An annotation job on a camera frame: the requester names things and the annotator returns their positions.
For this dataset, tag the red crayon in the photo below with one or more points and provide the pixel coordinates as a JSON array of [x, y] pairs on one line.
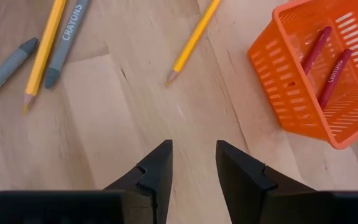
[[334, 81], [317, 49]]

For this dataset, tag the orange slotted plastic basket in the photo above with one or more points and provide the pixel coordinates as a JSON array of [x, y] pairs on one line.
[[275, 77]]

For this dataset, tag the grey crayon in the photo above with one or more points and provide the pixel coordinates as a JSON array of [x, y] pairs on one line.
[[5, 71], [67, 40]]

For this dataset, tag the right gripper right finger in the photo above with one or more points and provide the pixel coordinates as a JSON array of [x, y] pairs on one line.
[[253, 193]]

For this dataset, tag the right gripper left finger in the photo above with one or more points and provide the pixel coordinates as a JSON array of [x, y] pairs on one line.
[[148, 186]]

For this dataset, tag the yellow pencil with orange eraser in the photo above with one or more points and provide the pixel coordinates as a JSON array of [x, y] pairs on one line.
[[191, 40], [43, 53]]

